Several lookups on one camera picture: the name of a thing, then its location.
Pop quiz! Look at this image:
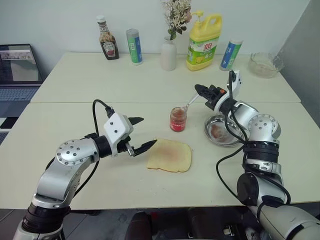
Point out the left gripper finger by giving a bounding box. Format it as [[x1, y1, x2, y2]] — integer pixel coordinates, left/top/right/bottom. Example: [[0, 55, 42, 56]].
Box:
[[133, 139, 159, 157], [128, 115, 145, 127]]

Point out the dried flower bunch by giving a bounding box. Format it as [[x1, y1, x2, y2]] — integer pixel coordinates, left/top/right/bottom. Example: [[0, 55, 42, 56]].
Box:
[[161, 0, 194, 41]]

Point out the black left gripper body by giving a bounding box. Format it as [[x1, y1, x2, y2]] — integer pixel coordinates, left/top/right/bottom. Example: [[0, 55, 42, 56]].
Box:
[[116, 136, 137, 158]]

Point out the clear plastic spoon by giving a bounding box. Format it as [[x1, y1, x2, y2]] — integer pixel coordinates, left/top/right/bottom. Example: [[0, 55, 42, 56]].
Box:
[[181, 93, 201, 111]]

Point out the dark rounded shape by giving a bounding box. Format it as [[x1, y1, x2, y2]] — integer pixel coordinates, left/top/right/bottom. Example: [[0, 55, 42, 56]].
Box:
[[129, 210, 154, 240]]

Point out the toasted bread slice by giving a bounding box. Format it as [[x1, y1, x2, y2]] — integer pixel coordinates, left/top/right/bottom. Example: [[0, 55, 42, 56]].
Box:
[[146, 137, 194, 174]]

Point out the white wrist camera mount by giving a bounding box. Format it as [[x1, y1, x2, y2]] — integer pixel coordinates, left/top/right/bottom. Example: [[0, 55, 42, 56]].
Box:
[[103, 112, 135, 158], [213, 70, 243, 114]]

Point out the white ceramic vase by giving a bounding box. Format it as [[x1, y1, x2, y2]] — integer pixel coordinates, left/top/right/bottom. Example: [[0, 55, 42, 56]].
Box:
[[160, 35, 178, 72]]

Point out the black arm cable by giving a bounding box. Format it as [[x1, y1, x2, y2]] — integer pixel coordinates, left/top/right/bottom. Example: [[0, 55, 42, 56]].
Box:
[[215, 70, 292, 209], [71, 99, 115, 201]]

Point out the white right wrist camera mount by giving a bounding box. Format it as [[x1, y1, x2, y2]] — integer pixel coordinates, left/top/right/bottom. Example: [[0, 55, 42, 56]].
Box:
[[213, 70, 243, 114]]

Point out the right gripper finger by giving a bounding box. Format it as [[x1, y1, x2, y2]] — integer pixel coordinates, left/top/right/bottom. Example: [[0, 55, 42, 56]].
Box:
[[194, 84, 213, 95], [195, 89, 213, 102]]

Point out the open grey laptop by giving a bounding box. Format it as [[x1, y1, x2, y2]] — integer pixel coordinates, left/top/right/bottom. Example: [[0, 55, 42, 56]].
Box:
[[0, 43, 44, 117]]

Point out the yellow detergent pump bottle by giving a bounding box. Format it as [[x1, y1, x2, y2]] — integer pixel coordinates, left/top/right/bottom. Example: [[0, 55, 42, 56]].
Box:
[[185, 10, 224, 72]]

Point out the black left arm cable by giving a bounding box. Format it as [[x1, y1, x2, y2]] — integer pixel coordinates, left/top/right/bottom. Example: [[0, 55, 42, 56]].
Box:
[[71, 99, 115, 201]]

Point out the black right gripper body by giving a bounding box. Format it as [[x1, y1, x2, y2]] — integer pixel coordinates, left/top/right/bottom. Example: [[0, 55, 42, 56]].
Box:
[[204, 84, 227, 111]]

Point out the round steel plate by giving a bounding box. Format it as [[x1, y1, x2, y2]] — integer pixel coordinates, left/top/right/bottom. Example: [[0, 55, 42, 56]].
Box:
[[204, 115, 245, 149]]

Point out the small glass jam jar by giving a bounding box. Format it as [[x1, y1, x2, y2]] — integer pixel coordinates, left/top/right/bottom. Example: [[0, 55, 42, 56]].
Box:
[[169, 106, 188, 132]]

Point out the white green blue roll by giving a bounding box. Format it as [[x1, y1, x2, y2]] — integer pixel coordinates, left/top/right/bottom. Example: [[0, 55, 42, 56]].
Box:
[[125, 28, 144, 67], [219, 38, 244, 72]]

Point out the clear glass bowl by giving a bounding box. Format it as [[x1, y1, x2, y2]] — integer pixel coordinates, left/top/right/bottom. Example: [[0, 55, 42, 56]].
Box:
[[247, 51, 285, 79]]

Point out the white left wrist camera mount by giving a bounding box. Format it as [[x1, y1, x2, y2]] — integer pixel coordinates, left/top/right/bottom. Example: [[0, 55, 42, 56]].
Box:
[[103, 112, 135, 158]]

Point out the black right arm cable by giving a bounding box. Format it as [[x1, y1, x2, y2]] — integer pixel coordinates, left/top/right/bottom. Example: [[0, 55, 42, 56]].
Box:
[[215, 70, 292, 209]]

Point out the ketchup bottle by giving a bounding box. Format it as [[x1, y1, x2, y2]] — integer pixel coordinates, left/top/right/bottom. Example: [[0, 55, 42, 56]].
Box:
[[96, 15, 120, 61]]

